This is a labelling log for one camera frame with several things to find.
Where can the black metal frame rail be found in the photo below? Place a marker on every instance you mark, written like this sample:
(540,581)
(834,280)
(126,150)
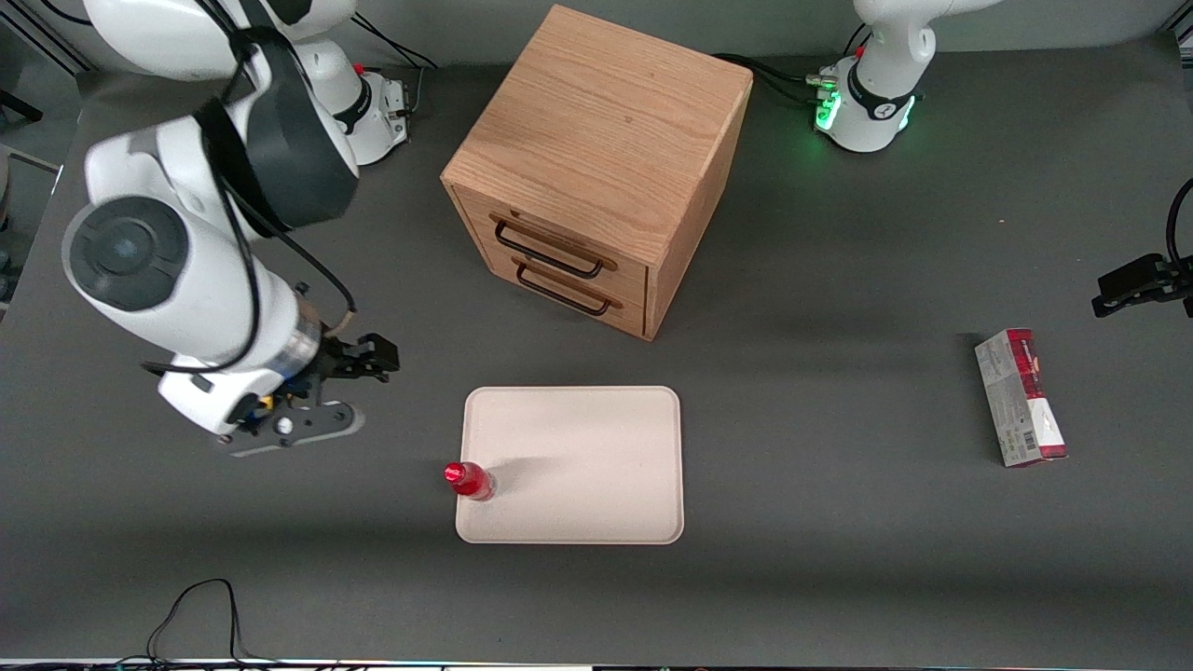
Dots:
(42,42)

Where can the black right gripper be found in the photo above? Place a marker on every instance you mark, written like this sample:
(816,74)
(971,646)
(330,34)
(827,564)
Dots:
(337,360)

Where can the oak drawer front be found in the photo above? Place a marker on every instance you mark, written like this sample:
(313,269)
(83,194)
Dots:
(573,294)
(559,238)

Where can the beige rectangular plastic tray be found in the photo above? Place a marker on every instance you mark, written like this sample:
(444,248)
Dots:
(587,466)

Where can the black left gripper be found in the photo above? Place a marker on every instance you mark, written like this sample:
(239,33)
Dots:
(1135,281)

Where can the red tartan carton box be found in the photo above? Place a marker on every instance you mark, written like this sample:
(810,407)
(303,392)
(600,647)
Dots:
(1021,396)

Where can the grey wrist camera mount plate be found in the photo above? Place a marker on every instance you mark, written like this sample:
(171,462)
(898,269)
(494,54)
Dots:
(322,424)

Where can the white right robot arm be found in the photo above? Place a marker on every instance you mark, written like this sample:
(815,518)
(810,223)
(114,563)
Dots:
(186,270)

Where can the oak wooden drawer cabinet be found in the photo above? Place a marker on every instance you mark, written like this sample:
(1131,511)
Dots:
(606,140)

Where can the red coke bottle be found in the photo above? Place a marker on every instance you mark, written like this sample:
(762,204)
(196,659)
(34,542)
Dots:
(469,480)

